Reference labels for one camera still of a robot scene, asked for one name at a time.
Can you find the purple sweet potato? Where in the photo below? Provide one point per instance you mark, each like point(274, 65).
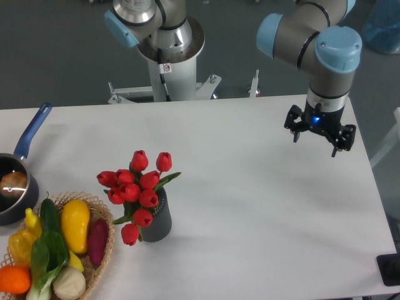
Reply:
point(97, 240)

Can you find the small yellow pepper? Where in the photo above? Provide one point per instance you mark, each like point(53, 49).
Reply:
point(33, 222)

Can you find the blue handled saucepan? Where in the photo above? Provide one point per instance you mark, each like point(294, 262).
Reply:
point(19, 188)

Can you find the yellow bell pepper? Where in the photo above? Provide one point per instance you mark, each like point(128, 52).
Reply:
point(20, 246)

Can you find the yellow squash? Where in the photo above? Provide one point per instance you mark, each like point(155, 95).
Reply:
point(75, 220)

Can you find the green cucumber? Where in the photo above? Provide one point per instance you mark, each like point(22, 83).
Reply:
point(49, 215)

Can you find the yellow banana piece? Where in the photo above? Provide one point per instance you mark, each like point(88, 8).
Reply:
point(75, 262)

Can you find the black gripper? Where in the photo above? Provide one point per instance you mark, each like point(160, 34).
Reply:
point(321, 122)

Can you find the green bok choy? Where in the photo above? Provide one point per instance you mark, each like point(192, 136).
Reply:
point(49, 254)

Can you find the beige garlic bulb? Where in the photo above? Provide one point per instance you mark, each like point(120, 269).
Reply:
point(69, 284)

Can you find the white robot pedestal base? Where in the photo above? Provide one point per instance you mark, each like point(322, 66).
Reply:
point(169, 82)

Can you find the red tulip bouquet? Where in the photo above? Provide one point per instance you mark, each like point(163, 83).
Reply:
point(135, 189)

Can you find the dark grey ribbed vase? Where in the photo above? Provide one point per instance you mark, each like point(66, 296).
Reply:
point(162, 221)

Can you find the woven wicker basket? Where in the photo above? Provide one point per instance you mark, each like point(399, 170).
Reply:
point(97, 210)

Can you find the black device at table edge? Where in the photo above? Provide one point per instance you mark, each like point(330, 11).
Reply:
point(389, 268)

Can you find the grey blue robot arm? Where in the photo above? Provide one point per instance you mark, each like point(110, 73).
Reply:
point(311, 40)

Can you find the blue bin in background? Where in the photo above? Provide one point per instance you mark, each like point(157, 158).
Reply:
point(381, 33)

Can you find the orange fruit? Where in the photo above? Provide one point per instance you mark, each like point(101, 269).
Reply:
point(15, 279)

